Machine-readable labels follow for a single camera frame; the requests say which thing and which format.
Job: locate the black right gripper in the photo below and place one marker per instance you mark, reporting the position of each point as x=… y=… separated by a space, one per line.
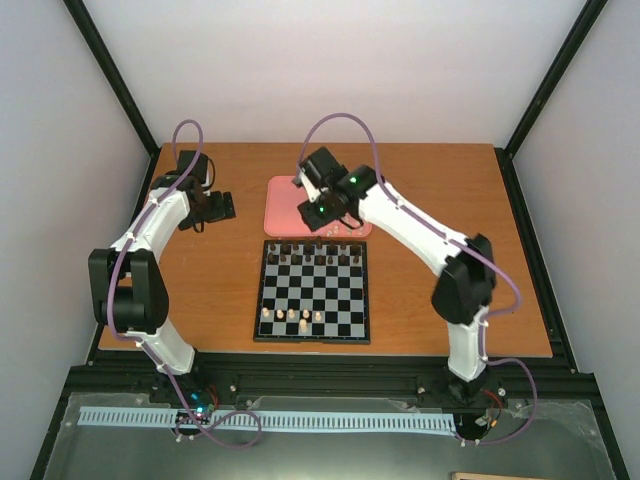
x=311 y=220

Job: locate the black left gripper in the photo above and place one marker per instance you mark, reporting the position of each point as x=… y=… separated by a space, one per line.
x=220 y=212

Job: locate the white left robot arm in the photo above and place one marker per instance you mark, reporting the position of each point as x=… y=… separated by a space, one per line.
x=128 y=293

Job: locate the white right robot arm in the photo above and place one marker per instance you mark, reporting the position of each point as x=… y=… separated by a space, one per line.
x=465 y=281

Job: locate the black white chess board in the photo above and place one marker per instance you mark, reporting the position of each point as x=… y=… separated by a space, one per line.
x=328 y=276

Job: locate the pink plastic tray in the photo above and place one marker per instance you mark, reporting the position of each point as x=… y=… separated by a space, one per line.
x=283 y=220

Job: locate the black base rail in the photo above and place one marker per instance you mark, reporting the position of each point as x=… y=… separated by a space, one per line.
x=420 y=381

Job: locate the black aluminium frame post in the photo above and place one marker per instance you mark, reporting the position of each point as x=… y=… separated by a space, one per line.
x=98 y=48

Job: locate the light blue cable duct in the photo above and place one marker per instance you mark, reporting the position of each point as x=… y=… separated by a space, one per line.
x=272 y=421

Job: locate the black right frame post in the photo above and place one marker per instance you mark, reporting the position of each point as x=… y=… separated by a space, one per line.
x=570 y=46

